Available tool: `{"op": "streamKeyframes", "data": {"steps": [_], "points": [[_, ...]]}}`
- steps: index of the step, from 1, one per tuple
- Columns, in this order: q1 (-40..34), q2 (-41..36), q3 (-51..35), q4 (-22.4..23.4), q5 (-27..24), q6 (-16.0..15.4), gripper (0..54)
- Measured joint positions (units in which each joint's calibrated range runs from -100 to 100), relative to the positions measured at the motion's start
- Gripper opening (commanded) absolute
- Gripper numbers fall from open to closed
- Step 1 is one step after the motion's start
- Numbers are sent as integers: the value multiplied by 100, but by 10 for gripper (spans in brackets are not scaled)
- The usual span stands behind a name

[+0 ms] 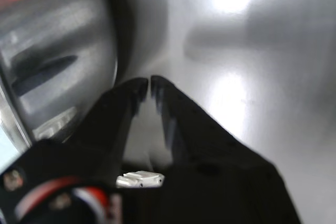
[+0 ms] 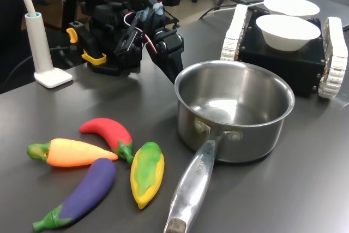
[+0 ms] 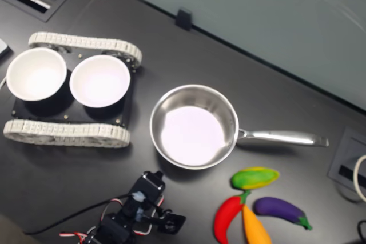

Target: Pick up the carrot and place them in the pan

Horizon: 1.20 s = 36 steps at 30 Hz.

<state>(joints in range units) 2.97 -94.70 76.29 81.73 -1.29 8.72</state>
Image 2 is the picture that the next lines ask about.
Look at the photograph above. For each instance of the purple toy aubergine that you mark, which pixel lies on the purple toy aubergine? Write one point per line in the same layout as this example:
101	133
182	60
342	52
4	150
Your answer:
90	186

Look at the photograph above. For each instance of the yellow green toy corn cob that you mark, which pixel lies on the yellow green toy corn cob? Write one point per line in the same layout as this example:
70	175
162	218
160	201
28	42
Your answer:
147	173

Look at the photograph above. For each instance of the tracked vehicle with white tracks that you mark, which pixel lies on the tracked vehicle with white tracks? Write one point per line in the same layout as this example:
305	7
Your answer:
283	64

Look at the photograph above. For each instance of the white post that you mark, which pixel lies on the white post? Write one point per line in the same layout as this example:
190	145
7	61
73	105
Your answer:
41	47

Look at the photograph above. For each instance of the black and yellow clamp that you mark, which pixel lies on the black and yellow clamp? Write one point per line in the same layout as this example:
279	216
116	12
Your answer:
81	36

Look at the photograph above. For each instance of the orange toy carrot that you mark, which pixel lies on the orange toy carrot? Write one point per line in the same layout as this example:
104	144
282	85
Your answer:
73	154

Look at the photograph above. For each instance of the pale grey putty lump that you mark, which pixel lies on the pale grey putty lump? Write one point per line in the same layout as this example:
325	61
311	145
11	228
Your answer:
158	9

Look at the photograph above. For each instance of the white bowl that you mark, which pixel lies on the white bowl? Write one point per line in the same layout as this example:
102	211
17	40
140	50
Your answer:
286	33
291	5

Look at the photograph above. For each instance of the red toy chilli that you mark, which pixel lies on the red toy chilli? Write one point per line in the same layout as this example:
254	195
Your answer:
109	130

